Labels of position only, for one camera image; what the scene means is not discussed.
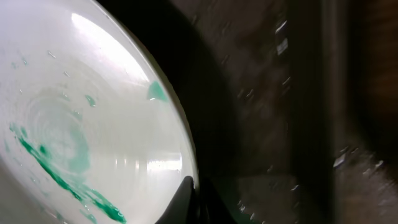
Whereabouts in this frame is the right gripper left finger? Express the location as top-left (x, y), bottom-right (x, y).
top-left (155, 176), bottom-right (197, 224)

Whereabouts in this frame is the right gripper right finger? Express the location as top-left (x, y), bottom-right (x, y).
top-left (199, 179), bottom-right (236, 224)

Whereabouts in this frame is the white plate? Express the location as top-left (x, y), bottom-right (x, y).
top-left (1, 0), bottom-right (198, 223)

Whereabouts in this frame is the large dark serving tray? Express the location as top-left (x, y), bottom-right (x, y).
top-left (102, 0), bottom-right (397, 223)

